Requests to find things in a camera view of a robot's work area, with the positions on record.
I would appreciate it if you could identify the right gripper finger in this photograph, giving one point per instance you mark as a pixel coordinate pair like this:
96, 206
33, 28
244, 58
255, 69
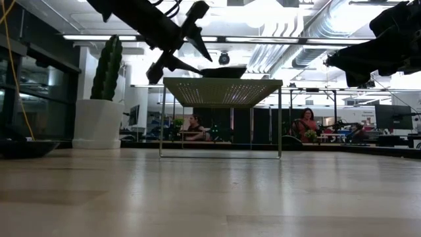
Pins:
365, 62

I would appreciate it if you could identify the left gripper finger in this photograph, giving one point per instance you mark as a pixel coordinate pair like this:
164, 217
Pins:
200, 42
184, 66

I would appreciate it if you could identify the black leaf-shaped bowl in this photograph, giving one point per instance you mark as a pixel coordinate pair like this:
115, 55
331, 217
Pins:
26, 150
223, 73

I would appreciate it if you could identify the black background robot arm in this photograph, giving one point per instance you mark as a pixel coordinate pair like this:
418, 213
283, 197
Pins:
218, 133
338, 125

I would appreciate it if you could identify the black ceiling spotlight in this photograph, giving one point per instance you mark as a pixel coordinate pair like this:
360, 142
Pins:
370, 85

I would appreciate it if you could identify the green perforated metal shelf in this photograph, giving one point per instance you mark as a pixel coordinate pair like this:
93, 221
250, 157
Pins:
220, 92

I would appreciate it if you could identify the small green plant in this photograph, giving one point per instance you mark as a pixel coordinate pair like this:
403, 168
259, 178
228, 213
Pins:
178, 123

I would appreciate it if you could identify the black computer monitor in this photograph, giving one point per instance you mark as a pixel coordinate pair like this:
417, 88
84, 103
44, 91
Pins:
134, 115
393, 116

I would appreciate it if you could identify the person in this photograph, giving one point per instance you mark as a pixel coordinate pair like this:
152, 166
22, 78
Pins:
358, 133
195, 126
306, 125

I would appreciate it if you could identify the long ceiling light strip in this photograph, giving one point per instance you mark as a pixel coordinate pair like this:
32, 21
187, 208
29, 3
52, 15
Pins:
263, 40

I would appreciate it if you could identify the green cactus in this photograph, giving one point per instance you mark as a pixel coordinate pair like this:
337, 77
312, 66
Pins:
107, 72

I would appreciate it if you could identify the black partition panel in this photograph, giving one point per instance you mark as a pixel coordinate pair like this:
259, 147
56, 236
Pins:
241, 125

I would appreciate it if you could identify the small flowering plant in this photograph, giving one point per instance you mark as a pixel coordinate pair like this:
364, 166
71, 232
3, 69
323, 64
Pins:
310, 135

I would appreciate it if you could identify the black framed glass cabinet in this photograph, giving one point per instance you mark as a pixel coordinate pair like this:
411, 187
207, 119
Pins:
71, 108

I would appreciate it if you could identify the black ceiling camera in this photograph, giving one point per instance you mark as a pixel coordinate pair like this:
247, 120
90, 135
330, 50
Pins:
224, 59

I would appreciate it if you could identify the black gantry frame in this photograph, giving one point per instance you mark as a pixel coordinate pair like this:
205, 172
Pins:
312, 89

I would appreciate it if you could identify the black aluminium table frame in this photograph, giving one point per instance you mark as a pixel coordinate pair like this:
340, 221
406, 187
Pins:
378, 149

